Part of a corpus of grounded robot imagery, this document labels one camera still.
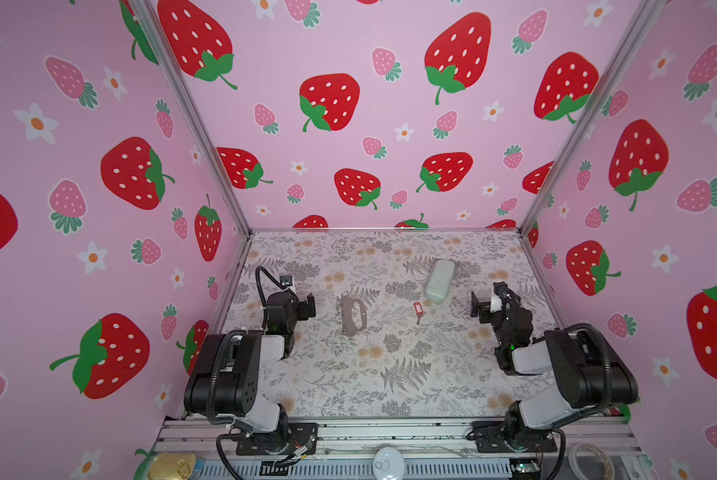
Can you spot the aluminium extrusion rail frame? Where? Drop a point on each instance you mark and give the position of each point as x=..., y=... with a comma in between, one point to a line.
x=436, y=448

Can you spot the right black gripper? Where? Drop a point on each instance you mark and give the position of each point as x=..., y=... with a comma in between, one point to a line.
x=487, y=311

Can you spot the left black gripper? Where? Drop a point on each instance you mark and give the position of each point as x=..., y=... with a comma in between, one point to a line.
x=299, y=307

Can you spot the key with red tag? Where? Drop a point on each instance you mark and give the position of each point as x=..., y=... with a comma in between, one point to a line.
x=419, y=311

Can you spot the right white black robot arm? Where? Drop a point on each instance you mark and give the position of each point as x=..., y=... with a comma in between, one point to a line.
x=589, y=377

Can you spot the pale green oblong case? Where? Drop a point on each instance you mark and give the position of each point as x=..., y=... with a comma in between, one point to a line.
x=440, y=280

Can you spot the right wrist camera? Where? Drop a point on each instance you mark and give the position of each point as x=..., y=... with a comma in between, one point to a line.
x=500, y=291

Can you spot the white tape roll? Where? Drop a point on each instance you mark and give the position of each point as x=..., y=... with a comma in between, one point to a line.
x=588, y=462

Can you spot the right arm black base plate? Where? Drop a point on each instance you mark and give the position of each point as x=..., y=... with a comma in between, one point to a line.
x=496, y=437

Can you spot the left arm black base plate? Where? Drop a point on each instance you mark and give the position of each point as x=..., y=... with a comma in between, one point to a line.
x=284, y=441

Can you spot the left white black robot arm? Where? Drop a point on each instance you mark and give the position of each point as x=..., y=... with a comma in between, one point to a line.
x=224, y=386

